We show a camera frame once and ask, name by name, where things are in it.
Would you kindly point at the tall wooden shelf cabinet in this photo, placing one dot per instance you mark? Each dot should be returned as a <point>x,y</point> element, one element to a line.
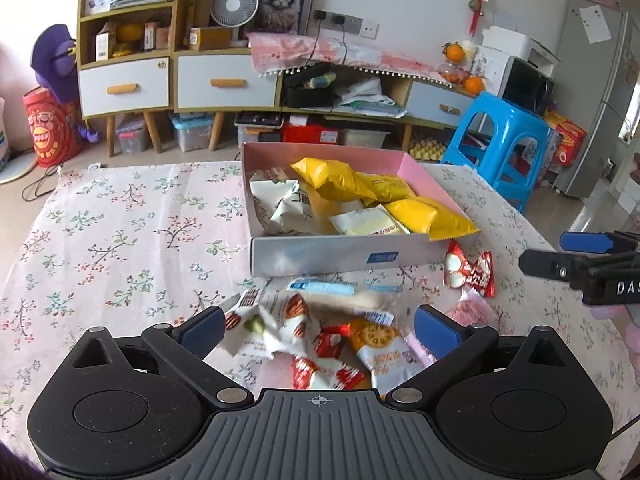
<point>111,135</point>

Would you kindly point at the clear storage bin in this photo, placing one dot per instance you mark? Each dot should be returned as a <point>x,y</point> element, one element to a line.
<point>131,137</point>

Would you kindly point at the purple plush toy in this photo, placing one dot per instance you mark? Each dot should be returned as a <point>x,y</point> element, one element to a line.
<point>55,60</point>

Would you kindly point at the white storage bin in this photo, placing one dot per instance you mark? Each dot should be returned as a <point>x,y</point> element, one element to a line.
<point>365,139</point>

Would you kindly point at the white foam box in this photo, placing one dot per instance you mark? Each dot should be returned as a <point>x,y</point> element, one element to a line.
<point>505,40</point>

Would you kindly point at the yellow orange toy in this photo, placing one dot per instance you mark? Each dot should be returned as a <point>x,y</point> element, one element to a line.
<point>129,32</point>

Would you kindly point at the small yellow printed packet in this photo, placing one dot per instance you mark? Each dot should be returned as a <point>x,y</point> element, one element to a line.
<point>387,187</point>

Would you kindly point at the white orange chip packet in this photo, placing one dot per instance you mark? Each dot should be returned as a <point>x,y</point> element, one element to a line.
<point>385,360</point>

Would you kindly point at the red flat box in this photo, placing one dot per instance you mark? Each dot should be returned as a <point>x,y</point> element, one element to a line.
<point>310,135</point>

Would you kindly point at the plain yellow snack packet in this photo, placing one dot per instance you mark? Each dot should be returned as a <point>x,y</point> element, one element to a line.
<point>330,175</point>
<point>420,215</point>

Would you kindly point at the red white snack packet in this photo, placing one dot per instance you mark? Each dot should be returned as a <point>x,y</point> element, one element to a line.
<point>467,270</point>

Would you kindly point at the pale pink snack packet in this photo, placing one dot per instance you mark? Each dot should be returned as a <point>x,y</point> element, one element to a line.
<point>420,350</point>

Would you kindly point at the clear bin blue lid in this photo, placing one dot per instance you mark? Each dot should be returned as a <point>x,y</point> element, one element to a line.
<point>192,135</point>

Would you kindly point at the black storage box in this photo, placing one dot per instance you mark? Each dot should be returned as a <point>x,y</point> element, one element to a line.
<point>307,97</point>

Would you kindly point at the red patterned bag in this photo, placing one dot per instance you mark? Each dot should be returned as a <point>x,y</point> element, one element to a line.
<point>47,130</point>

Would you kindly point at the orange fruit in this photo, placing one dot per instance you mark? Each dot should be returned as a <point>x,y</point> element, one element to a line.
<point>476,85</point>
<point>455,53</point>

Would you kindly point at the small white box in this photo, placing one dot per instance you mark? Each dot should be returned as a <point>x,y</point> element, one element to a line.
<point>104,45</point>

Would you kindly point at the clear blue bread packet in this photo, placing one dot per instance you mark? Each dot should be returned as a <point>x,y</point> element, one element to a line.
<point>340,297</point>

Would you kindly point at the white nut snack packet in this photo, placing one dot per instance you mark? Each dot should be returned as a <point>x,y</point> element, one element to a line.
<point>275,320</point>
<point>280,210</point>

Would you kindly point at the floral tablecloth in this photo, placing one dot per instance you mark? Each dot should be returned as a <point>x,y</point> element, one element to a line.
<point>125,240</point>

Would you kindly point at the white paper note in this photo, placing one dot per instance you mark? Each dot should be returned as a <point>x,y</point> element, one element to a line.
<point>595,24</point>

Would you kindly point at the black microwave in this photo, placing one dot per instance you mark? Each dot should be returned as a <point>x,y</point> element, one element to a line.
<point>530,90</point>

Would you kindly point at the small brown box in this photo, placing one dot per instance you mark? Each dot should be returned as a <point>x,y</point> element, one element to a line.
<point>152,35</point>

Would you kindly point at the round white stand base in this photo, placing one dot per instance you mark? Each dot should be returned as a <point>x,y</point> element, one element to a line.
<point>15,170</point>

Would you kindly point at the white printed carton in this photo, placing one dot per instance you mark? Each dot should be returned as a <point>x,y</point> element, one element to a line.
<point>492,67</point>

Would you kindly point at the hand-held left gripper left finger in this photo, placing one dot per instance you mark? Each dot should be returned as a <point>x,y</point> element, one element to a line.
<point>202,331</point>

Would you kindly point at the pink clear snack packet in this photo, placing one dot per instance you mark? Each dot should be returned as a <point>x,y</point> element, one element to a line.
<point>472,310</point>

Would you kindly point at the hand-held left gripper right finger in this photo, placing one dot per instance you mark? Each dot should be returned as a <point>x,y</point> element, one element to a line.
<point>436,331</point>

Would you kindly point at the pile of papers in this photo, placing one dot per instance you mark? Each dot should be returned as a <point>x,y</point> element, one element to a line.
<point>365,100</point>

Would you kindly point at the black flat device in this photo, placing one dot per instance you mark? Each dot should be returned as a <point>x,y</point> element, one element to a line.
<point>257,120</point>

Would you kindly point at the pink cardboard box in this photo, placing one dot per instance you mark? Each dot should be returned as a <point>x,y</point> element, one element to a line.
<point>325,255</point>

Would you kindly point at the grey wall socket strip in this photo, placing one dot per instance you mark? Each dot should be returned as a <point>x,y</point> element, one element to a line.
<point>350,24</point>

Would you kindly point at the pink cloth runner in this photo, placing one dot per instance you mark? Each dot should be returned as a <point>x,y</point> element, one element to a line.
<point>380,57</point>

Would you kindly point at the yellow egg tray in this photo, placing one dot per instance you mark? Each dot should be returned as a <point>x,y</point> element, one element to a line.
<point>427,150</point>

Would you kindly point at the wooden drawer cabinet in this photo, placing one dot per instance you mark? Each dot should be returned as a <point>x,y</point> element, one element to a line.
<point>215,130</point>

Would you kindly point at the blue plastic stool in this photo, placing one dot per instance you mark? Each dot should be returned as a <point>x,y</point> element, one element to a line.
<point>500,110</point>

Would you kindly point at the white printer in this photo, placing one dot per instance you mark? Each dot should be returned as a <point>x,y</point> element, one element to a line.
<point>542,57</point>

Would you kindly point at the small red snack packet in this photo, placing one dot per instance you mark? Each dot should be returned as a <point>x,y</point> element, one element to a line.
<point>332,342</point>
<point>310,372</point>

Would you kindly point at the silver refrigerator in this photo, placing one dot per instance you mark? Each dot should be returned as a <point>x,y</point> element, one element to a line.
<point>590,110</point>

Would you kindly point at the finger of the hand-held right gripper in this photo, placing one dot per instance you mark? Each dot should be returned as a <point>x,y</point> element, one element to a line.
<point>555,265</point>
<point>585,241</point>

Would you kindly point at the white desk fan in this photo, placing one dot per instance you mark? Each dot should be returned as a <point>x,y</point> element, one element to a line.
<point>232,7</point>

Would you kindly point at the red snack carton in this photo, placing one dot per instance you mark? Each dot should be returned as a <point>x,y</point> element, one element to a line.
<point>567,135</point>

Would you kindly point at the cream white snack packet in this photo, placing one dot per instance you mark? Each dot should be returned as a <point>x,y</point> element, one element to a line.
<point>365,222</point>

